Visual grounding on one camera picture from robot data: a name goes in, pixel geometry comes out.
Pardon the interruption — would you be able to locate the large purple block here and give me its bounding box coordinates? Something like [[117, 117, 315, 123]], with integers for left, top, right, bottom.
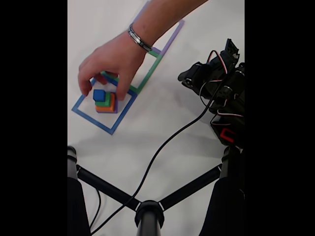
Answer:
[[96, 94, 119, 114]]

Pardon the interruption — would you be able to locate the orange block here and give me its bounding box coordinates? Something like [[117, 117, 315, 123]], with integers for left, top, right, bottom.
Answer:
[[94, 92, 116, 113]]

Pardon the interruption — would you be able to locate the green block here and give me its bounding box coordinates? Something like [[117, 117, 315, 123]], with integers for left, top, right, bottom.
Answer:
[[95, 91, 112, 108]]

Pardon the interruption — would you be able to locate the small blue block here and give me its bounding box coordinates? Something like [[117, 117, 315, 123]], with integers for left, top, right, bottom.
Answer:
[[93, 89, 106, 102]]

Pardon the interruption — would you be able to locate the person's hand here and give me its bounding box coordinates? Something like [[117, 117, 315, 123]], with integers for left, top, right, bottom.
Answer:
[[78, 31, 148, 102]]

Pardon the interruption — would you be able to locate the green tape square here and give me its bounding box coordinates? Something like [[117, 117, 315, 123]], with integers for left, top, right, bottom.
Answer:
[[100, 48, 163, 95]]

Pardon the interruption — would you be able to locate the purple tape square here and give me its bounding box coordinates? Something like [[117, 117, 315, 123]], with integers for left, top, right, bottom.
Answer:
[[132, 0, 185, 57]]

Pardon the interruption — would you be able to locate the red table clamp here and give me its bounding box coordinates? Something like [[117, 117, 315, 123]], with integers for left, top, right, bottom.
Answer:
[[220, 127, 237, 143]]

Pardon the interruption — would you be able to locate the blue tape square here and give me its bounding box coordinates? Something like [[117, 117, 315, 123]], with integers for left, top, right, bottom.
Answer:
[[71, 78, 138, 135]]

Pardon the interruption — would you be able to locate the black tripod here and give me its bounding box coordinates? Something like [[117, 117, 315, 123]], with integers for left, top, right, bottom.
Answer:
[[67, 145, 245, 236]]

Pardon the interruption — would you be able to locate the red white servo wire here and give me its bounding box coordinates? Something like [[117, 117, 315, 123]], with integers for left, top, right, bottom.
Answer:
[[199, 50, 245, 118]]

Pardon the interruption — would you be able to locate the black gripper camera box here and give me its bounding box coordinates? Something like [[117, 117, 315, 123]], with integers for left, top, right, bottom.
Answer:
[[222, 38, 241, 61]]

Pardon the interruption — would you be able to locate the metal wrist bracelet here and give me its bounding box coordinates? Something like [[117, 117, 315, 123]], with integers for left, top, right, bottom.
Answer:
[[127, 23, 153, 53]]

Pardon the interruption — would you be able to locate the thick black cable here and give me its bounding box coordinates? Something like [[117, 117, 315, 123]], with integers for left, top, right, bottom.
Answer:
[[91, 73, 229, 236]]

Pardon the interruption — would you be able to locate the thin black cable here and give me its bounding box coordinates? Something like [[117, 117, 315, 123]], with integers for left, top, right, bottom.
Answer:
[[89, 189, 102, 229]]

